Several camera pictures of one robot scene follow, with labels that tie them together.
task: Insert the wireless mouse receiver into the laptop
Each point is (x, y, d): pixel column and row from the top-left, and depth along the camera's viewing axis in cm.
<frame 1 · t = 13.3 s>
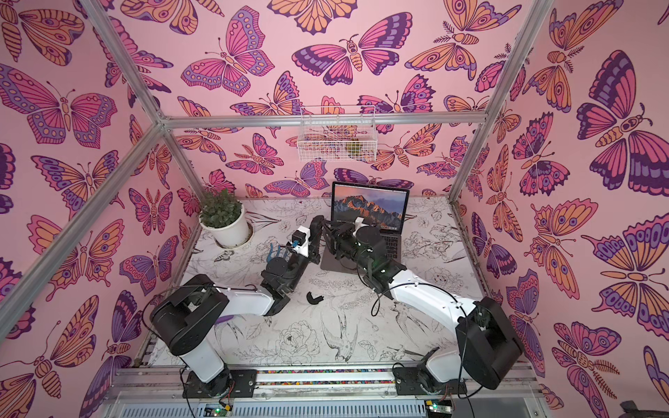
left hand: (319, 227, 80), fingers open
right hand: (321, 222, 74), fingers open
grey open laptop: (383, 207, 104), point 12 cm above the table
green plant in white pot: (225, 216, 96), point 16 cm above the table

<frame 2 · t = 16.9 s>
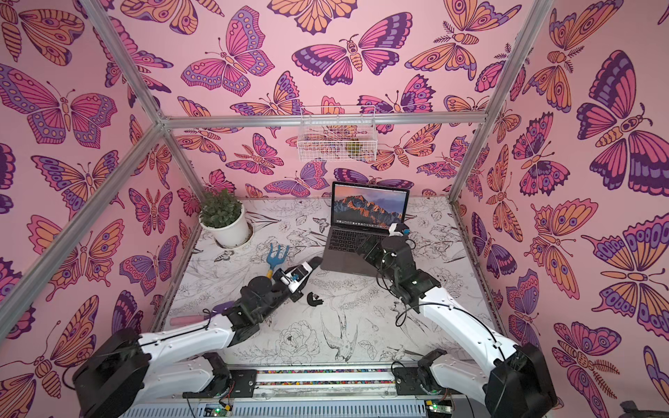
left hand: (308, 263, 79), fingers open
right hand: (365, 241, 80), fingers open
the named things where they were.

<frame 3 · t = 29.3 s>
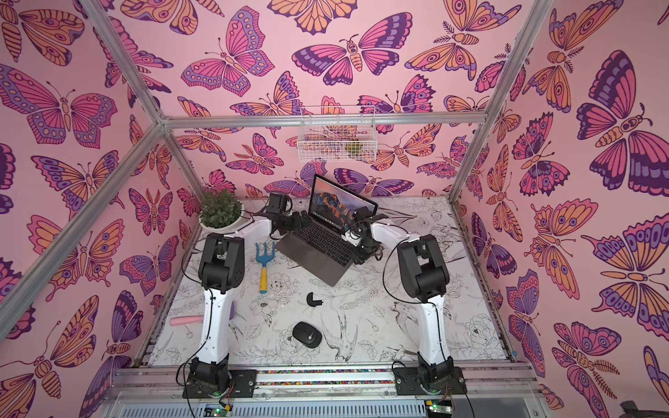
left hand: (307, 222, 109), fingers open
right hand: (362, 254, 101), fingers open
grey open laptop: (316, 245, 105), on the table
black wireless mouse: (307, 334, 82), point 3 cm above the table
the other named things where they were.

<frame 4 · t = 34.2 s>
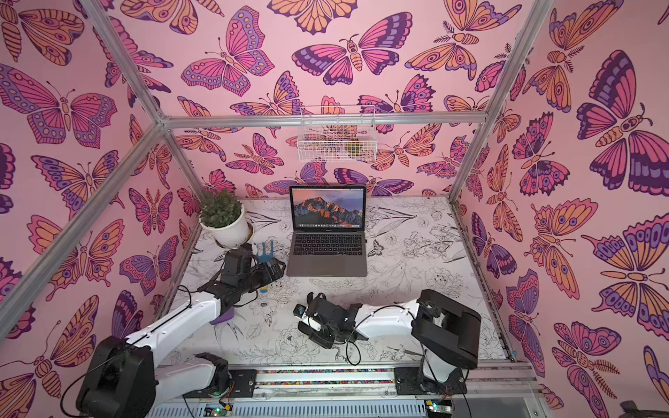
left hand: (279, 267, 88), fingers open
right hand: (315, 325, 84), fingers open
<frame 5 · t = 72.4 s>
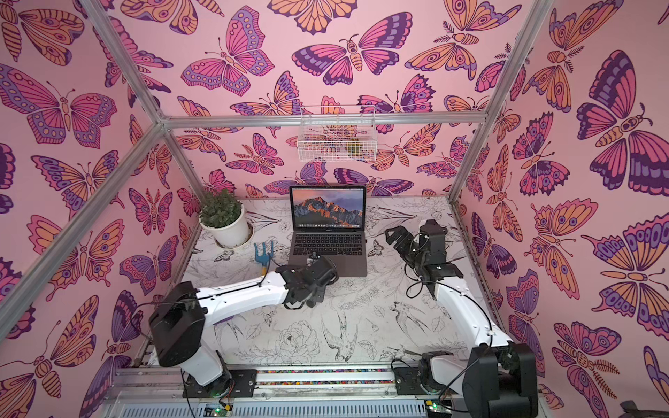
left hand: (319, 288, 86), fingers closed
right hand: (395, 236, 84), fingers open
